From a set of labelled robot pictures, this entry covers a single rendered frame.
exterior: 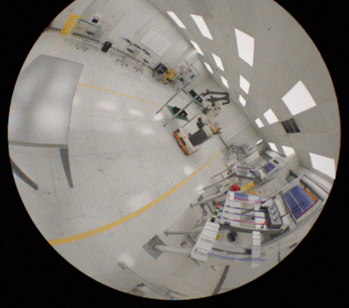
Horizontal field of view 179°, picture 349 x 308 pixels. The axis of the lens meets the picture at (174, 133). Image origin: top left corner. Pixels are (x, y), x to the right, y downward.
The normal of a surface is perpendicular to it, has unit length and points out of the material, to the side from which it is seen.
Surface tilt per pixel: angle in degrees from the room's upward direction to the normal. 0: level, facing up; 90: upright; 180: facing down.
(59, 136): 0
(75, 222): 0
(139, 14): 90
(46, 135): 0
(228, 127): 90
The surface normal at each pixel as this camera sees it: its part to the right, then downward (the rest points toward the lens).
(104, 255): 0.70, -0.58
